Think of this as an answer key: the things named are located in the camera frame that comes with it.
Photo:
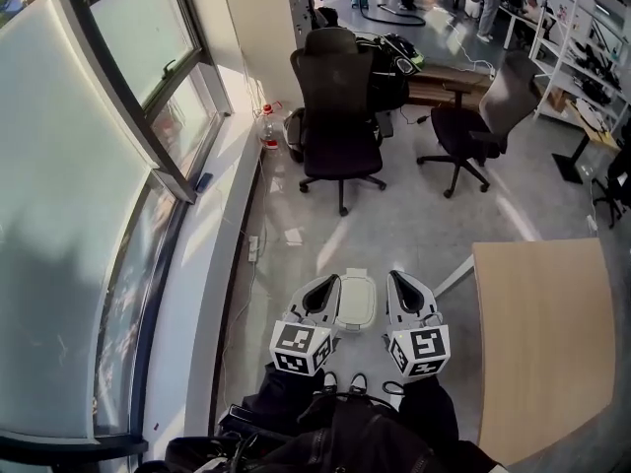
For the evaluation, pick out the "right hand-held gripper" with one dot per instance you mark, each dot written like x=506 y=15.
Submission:
x=424 y=345

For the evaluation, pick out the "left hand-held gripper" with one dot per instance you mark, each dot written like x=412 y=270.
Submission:
x=293 y=340

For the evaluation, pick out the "white plastic trash bin lid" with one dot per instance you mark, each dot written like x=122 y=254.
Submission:
x=357 y=298

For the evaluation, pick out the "white trash bin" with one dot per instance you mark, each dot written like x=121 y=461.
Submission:
x=355 y=330

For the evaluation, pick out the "person's left forearm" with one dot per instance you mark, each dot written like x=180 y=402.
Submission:
x=281 y=392

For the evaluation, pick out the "person's right forearm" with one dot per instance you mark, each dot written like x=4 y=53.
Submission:
x=424 y=407

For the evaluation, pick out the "person's left shoe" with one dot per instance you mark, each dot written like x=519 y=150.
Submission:
x=329 y=381

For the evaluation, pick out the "person's shoe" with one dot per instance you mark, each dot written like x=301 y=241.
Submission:
x=329 y=381
x=358 y=382

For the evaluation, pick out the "white power strip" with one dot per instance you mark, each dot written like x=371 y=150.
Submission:
x=253 y=249
x=591 y=222

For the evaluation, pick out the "person's right shoe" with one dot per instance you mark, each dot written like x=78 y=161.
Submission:
x=358 y=382

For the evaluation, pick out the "wooden table white legs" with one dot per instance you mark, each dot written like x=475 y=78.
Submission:
x=542 y=343

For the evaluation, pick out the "person's black jacket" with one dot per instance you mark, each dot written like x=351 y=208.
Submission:
x=355 y=441

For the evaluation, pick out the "blue phone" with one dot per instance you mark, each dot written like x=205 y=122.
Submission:
x=203 y=182

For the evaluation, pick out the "grey bag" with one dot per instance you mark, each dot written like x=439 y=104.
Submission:
x=294 y=131

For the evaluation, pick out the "clear water bottle red cap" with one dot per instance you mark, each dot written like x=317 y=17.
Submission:
x=271 y=128

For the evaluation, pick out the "grey-back office chair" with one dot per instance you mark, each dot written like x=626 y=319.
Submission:
x=463 y=126

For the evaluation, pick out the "black high-back office chair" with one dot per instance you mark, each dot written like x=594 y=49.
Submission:
x=335 y=116

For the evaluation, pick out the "black desk base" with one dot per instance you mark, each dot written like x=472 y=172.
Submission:
x=572 y=168

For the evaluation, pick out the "low wooden platform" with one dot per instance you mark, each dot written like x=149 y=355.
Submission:
x=434 y=84

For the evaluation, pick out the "black green backpack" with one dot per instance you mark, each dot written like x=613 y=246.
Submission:
x=389 y=77

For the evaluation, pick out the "white shelf rack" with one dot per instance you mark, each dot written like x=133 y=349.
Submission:
x=559 y=54

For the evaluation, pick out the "black-framed frosted window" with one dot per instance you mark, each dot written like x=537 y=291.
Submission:
x=59 y=165

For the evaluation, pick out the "white perforated panel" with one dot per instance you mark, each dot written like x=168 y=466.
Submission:
x=296 y=8

